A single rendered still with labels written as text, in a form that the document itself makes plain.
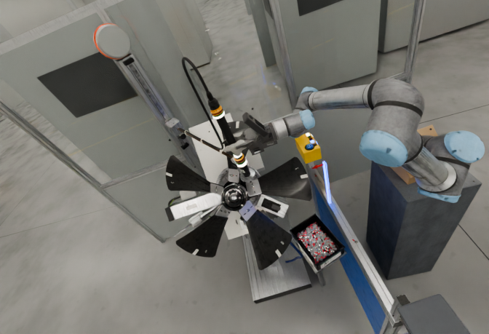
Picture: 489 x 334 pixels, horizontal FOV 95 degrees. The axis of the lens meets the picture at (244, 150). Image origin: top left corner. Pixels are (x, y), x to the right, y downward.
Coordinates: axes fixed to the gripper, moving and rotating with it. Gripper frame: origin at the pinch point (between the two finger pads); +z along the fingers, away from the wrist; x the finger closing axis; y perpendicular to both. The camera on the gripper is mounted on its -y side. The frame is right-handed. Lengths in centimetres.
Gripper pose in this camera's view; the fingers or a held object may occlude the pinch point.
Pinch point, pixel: (225, 144)
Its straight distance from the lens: 88.4
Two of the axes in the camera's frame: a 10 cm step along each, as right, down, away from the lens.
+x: -1.6, -6.3, 7.6
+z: -9.4, 3.4, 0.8
